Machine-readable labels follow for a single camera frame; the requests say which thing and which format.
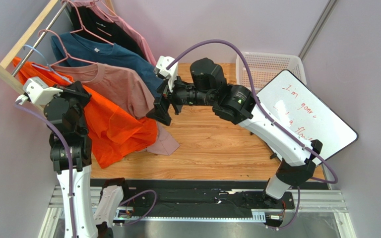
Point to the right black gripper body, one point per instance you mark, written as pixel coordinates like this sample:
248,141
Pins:
163,107

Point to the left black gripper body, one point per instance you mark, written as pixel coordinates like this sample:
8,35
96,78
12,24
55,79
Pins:
78,99

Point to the orange t-shirt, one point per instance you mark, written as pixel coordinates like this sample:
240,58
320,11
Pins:
114,132

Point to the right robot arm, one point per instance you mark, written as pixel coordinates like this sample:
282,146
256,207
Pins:
236,104

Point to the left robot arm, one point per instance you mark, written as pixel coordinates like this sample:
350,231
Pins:
71,149

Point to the pink hanger on blue shirt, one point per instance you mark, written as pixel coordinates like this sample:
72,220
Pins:
73,50

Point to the mauve pixel-print t-shirt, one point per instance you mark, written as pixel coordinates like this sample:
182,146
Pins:
125,88

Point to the blue t-shirt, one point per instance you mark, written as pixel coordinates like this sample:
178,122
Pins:
123,57

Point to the pink hanger on black shirt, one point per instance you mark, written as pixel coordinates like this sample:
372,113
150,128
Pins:
81,26

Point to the black t-shirt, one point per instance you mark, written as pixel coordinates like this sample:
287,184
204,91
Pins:
110,31

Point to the pink t-shirt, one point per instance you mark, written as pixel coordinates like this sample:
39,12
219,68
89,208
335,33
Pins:
106,14

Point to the metal rack rod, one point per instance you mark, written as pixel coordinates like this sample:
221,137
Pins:
32,43

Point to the white plastic basket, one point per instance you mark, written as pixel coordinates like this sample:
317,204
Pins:
265,66

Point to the whiteboard with red writing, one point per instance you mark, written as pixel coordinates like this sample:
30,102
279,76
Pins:
296,107

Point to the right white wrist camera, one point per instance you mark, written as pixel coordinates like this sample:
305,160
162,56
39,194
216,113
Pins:
167,68

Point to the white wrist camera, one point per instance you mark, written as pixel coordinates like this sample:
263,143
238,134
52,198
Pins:
37,92
167,68

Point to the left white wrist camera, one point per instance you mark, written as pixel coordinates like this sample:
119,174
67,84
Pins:
37,92

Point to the wooden clothes rack frame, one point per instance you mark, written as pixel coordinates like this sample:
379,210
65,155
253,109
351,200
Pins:
10,60

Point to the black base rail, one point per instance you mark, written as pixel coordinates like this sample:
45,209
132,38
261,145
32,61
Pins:
194,198

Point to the aluminium mounting frame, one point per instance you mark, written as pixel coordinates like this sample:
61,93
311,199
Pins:
313,212

